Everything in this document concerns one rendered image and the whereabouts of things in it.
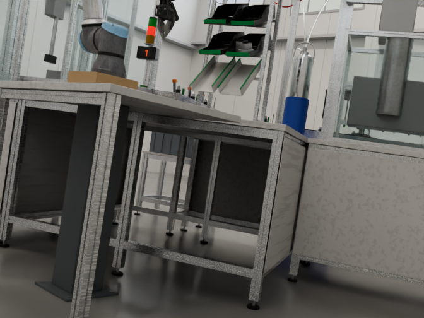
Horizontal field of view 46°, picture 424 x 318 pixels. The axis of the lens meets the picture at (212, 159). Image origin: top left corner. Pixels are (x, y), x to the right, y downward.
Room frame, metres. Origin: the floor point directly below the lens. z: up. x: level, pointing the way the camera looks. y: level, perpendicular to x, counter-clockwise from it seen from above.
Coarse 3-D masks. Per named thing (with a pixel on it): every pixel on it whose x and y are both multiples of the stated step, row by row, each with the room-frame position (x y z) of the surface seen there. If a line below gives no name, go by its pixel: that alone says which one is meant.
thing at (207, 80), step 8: (208, 64) 2.69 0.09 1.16; (216, 64) 2.74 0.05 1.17; (224, 64) 2.72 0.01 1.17; (232, 64) 2.67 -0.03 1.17; (200, 72) 2.63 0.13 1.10; (208, 72) 2.70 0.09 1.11; (216, 72) 2.68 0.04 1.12; (224, 72) 2.60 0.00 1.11; (200, 80) 2.64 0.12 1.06; (208, 80) 2.63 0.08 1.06; (216, 80) 2.54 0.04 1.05; (192, 88) 2.59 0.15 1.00; (200, 88) 2.59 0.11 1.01; (208, 88) 2.57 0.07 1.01; (216, 88) 2.55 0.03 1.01
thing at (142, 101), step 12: (0, 84) 2.20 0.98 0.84; (12, 84) 2.12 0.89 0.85; (24, 84) 2.05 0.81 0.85; (36, 84) 1.98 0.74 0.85; (48, 84) 1.92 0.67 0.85; (60, 84) 1.86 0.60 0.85; (72, 84) 1.81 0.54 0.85; (84, 84) 1.76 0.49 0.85; (96, 84) 1.71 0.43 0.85; (108, 84) 1.66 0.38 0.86; (132, 96) 1.72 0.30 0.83; (144, 96) 1.76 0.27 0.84; (156, 96) 1.80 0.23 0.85; (132, 108) 2.26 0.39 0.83; (144, 108) 2.15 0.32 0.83; (156, 108) 2.05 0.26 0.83; (168, 108) 1.95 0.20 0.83; (180, 108) 1.90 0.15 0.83; (192, 108) 1.95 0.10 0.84; (204, 108) 2.00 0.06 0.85; (216, 120) 2.21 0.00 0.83; (228, 120) 2.11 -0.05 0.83
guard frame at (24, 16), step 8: (24, 0) 2.80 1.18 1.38; (24, 8) 2.79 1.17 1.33; (24, 16) 2.79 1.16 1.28; (24, 24) 2.80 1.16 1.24; (24, 32) 2.81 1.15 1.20; (16, 40) 2.80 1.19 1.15; (24, 40) 2.82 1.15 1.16; (16, 48) 2.80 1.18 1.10; (16, 56) 2.80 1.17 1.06; (16, 64) 2.79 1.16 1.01; (16, 72) 2.79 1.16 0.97; (16, 80) 2.81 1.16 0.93
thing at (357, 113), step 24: (360, 48) 2.99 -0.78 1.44; (384, 48) 2.95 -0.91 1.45; (408, 48) 2.91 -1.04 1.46; (360, 72) 2.99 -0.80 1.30; (408, 72) 2.90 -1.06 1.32; (360, 96) 2.98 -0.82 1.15; (408, 96) 2.90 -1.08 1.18; (336, 120) 3.02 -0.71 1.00; (360, 120) 2.97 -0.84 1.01; (384, 120) 2.93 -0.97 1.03; (408, 120) 2.89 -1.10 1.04; (408, 144) 2.88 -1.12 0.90
